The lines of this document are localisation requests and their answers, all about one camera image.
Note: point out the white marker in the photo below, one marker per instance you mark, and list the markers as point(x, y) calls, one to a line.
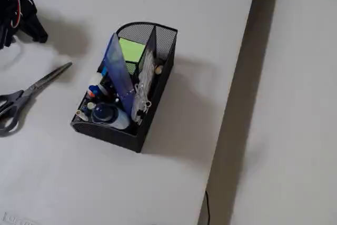
point(82, 114)

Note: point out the clear plastic ruler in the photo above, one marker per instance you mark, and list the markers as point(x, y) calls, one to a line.
point(147, 69)

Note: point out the black mesh desk organizer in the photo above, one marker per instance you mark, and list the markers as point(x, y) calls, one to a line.
point(158, 98)

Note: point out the blue transparent ruler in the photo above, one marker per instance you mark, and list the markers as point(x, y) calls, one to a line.
point(118, 77)

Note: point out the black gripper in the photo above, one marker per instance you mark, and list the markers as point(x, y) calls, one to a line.
point(33, 26)

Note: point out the green sticky note pad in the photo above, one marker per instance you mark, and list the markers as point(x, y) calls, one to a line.
point(131, 49)

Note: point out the beige eraser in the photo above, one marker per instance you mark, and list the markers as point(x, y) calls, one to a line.
point(158, 70)

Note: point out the wide blue clip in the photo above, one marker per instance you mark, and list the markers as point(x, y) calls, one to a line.
point(104, 71)

